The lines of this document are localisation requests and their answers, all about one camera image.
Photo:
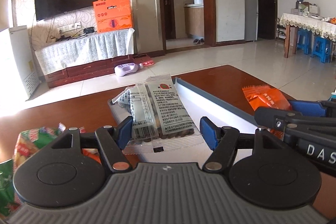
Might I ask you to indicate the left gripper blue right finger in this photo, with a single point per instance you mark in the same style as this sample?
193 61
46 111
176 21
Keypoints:
222 141

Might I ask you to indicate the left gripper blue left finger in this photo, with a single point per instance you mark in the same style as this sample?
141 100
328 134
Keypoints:
111 142

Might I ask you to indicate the grey cardboard box tray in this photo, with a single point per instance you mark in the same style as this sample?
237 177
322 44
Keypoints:
198 104

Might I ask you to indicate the white-grey seed packets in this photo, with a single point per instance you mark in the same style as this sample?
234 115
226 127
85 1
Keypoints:
160 120

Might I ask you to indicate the orange square snack packet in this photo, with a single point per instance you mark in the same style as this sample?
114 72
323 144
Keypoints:
266 96

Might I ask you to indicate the green chips bag with picture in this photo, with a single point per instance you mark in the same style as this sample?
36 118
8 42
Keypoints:
31 141

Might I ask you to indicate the dark green snack bag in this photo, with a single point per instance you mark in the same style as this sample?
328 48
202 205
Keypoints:
8 199

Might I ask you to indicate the purple white floor bottle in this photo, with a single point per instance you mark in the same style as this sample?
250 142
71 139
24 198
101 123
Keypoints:
126 69

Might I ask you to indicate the red floor scale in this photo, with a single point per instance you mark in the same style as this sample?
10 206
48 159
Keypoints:
143 59

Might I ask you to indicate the tv cabinet with floral cloth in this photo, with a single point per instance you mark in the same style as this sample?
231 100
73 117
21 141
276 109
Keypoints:
90 56

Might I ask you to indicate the blue plastic stool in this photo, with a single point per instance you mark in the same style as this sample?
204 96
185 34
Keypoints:
322 49
304 40

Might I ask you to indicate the dining table with lace cloth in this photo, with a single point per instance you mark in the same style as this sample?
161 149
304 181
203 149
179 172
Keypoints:
292 23

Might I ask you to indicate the orange gift box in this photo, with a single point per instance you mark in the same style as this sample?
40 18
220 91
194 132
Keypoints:
112 15

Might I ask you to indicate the white chest freezer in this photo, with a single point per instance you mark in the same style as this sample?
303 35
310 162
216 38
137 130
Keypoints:
19 77

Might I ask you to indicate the grey refrigerator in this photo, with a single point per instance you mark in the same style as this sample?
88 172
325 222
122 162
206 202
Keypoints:
251 20

